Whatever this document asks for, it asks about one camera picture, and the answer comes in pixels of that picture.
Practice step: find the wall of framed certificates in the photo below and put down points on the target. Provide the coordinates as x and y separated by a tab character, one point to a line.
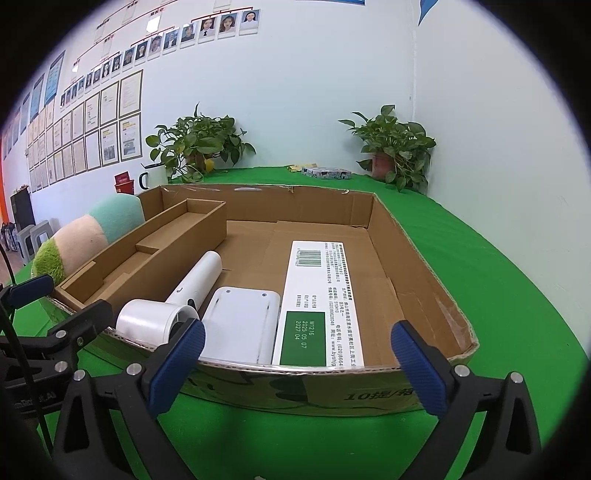
129	92

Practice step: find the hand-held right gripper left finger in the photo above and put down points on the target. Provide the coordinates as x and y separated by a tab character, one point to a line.
180	364

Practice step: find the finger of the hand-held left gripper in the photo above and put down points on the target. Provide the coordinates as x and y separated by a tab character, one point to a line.
87	318
32	288

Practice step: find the white plastic device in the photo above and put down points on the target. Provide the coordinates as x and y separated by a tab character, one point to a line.
240	323

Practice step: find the blue wall poster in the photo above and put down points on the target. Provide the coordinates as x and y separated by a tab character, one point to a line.
54	76
24	113
37	97

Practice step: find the large potted green plant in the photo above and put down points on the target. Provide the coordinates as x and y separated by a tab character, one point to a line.
198	134

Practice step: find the large shallow cardboard box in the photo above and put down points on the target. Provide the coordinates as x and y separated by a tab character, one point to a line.
415	286

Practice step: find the green table cloth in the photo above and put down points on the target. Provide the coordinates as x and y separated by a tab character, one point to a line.
485	277

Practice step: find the black cabinet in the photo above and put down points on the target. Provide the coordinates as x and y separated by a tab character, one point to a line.
22	207

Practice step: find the green plant in red pot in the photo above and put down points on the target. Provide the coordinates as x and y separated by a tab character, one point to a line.
397	138

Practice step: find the small packets at table back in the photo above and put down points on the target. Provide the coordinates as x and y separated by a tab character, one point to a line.
325	173

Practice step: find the white hair dryer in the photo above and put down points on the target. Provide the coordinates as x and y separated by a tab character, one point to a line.
143	321

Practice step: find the pink green plush toy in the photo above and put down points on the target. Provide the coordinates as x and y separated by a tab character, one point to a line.
78	240

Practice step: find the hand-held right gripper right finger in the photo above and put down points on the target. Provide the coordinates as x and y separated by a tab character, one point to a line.
420	369

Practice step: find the blue notice poster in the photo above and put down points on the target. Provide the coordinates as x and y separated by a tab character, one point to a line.
355	2

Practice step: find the grey plastic stool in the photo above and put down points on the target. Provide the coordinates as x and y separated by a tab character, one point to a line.
44	230
25	242

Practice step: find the long white printed box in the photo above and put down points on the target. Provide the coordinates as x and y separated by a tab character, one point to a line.
314	286

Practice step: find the small cardboard insert box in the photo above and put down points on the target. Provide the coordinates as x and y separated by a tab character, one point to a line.
175	230

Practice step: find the blue wall sticker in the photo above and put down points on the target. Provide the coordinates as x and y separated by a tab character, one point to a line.
425	9

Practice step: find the red paper container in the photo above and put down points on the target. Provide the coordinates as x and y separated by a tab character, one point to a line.
123	183

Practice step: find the yellow packets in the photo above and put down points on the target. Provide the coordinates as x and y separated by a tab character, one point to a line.
302	167

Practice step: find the row of portrait photos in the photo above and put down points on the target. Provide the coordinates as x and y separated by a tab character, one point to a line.
226	23

